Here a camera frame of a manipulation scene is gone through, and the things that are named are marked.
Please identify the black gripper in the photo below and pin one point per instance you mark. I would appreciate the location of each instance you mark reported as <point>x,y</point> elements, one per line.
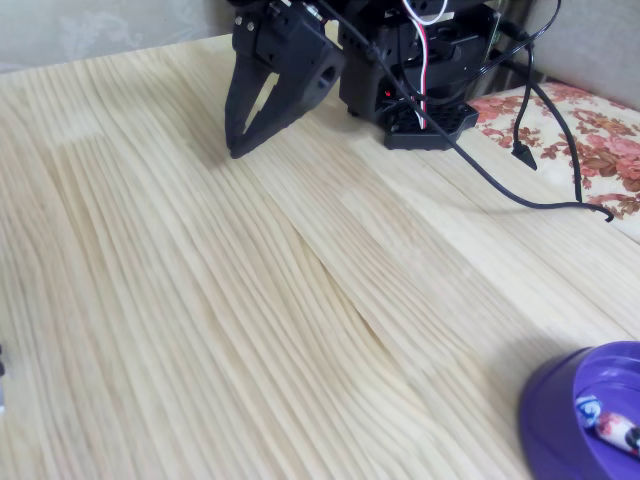
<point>295,75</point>

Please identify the candy with blue ends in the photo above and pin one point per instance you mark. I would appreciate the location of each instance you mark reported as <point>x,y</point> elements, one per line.
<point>612,425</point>

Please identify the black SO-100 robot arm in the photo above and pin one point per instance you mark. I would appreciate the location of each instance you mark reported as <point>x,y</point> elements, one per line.
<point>450,65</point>

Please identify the purple plastic bowl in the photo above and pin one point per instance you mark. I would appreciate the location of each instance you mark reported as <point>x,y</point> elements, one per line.
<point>550,425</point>

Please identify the floral print fabric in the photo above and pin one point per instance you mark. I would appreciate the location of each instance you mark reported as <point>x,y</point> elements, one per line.
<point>610,150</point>

